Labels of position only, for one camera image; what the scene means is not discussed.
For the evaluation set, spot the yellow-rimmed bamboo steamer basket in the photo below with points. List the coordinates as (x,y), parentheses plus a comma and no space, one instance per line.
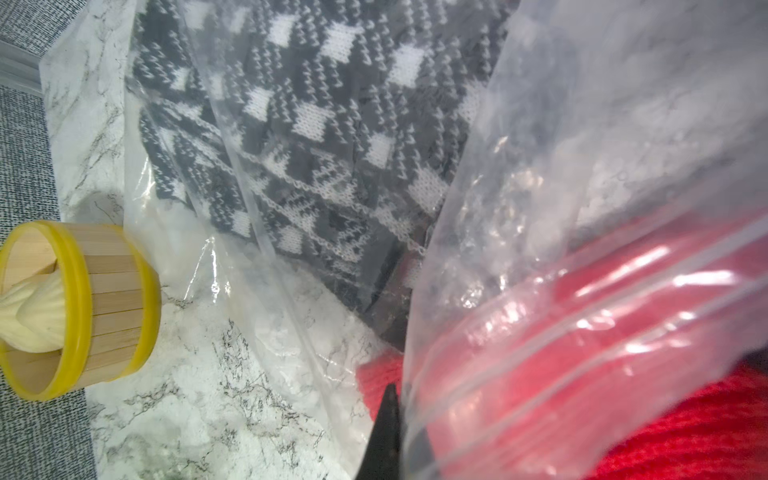
(112,306)

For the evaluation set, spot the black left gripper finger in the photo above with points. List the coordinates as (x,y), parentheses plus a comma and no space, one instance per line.
(382,458)

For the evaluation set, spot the white steamed bun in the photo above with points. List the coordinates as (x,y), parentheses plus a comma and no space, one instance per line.
(13,332)
(44,311)

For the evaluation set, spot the left white steamed bun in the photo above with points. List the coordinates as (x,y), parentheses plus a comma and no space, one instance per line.
(13,332)

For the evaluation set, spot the right white steamed bun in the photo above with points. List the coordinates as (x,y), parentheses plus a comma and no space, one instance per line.
(44,311)

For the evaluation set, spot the black white knitted scarf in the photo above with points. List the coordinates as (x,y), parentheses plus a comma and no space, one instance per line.
(344,120)

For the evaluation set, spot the clear plastic vacuum bag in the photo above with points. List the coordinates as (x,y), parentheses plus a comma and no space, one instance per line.
(598,114)

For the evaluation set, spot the red knitted scarf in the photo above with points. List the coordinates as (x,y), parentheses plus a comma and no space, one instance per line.
(541,381)

